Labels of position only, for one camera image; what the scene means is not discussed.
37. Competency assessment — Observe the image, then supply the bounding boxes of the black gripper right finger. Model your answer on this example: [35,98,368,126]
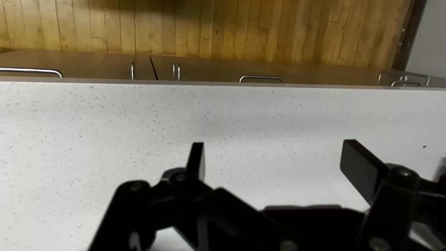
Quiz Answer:
[340,140,446,251]

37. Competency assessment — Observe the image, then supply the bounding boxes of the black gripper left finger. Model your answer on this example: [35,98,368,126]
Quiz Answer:
[88,143,219,251]

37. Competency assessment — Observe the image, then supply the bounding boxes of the wooden cabinet front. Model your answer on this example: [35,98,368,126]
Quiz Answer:
[0,49,446,88]

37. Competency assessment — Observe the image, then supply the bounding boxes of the silver cabinet handle right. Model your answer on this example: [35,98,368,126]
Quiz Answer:
[378,72,431,88]

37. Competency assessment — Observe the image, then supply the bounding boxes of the silver cabinet handle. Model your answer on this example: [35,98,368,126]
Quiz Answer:
[0,68,64,79]
[378,72,431,88]
[238,76,283,84]

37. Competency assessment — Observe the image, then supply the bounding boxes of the silver cabinet handle centre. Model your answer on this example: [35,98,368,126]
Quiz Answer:
[238,76,283,84]

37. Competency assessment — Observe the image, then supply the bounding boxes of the silver cabinet handle far left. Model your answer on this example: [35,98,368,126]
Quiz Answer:
[0,68,64,79]

